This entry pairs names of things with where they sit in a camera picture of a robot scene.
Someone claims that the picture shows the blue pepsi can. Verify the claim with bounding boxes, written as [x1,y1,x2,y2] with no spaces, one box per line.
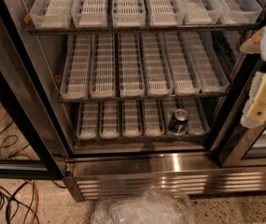
[168,109,189,134]

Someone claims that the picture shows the middle metal shelf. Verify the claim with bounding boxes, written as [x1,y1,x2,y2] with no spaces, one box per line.
[57,91,228,104]

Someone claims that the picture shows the metal shelf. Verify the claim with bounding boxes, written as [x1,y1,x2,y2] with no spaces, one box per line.
[73,133,207,146]
[27,23,261,35]
[57,91,228,104]

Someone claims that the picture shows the top metal shelf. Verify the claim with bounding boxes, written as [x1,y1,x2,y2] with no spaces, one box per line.
[27,23,261,35]

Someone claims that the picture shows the bottom metal shelf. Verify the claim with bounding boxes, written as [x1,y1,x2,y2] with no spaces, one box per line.
[73,133,207,146]

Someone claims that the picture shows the stainless steel fridge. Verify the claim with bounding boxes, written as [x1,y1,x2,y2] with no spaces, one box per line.
[0,0,266,203]

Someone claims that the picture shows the open glass fridge door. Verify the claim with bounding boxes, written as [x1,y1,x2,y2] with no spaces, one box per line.
[0,0,71,180]

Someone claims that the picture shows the clear plastic bag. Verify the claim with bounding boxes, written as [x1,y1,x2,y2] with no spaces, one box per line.
[91,186,196,224]

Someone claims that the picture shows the orange cable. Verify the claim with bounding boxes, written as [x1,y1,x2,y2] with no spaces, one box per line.
[23,179,40,224]

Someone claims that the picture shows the black cable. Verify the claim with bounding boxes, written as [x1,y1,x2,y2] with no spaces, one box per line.
[0,178,40,224]

